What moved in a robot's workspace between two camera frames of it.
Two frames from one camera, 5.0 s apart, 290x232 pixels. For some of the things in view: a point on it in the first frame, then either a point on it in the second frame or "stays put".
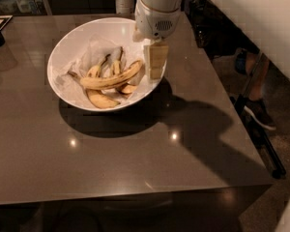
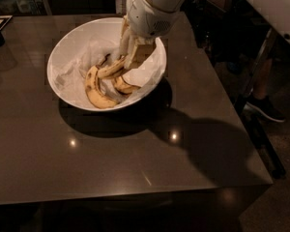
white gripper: (153, 22) -> (144, 17)
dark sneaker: (260, 113) -> (264, 106)
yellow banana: (111, 79) -> (104, 71)
